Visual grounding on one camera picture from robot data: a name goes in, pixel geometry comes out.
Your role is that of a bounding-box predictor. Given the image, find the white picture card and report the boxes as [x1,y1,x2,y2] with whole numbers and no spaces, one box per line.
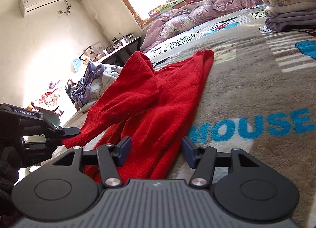
[86,42,103,59]

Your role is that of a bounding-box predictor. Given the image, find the purple floral duvet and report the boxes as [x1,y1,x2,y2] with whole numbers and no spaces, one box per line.
[139,0,266,53]

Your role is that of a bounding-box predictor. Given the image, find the black desk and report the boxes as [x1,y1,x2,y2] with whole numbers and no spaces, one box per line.
[99,35,142,68]

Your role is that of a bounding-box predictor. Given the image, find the light blue paper sheet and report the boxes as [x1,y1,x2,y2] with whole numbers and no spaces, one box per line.
[73,57,84,73]

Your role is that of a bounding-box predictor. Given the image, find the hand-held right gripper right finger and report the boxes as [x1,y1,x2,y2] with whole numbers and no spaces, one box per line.
[181,136,266,189]

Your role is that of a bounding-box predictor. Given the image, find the purple folded garment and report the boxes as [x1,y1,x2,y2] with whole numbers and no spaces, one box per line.
[265,8,316,33]

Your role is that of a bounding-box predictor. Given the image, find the red floral cloth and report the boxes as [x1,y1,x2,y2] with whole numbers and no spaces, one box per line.
[35,81,66,116]

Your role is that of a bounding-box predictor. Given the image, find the red sweater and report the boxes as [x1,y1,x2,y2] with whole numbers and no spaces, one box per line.
[62,50,215,186]

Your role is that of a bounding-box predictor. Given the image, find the white air conditioner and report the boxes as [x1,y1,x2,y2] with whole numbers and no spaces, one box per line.
[20,0,68,18]

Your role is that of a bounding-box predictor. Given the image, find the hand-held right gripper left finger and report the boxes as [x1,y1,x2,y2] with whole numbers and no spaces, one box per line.
[51,136,132,189]

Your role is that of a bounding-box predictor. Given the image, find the person's left hand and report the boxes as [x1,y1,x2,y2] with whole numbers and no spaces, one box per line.
[0,145,27,217]

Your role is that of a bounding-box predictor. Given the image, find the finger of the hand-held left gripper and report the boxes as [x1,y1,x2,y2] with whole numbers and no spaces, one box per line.
[55,126,81,136]

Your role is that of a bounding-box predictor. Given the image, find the cartoon printed blanket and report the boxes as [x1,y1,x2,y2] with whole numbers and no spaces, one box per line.
[59,3,316,228]

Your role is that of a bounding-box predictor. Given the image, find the crumpled lavender clothes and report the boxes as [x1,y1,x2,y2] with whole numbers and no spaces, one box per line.
[70,61,124,113]

